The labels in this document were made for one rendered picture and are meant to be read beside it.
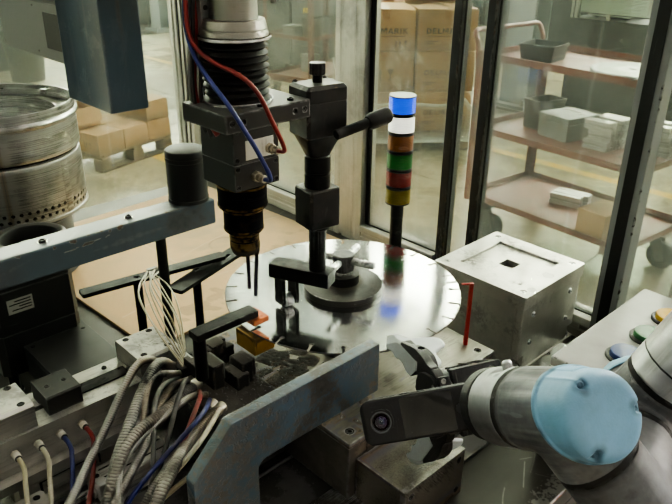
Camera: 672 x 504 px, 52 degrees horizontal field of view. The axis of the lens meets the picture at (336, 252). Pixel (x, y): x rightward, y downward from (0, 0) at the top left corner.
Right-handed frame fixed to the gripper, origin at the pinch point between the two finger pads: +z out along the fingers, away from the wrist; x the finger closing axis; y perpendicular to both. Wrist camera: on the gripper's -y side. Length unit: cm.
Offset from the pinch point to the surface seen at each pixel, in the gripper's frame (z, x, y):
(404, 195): 27.1, 29.8, 20.6
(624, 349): -4.9, 0.2, 32.0
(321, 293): 9.6, 14.6, -3.6
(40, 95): 69, 67, -36
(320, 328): 4.4, 10.1, -6.4
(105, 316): 56, 19, -30
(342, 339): 1.5, 8.3, -4.7
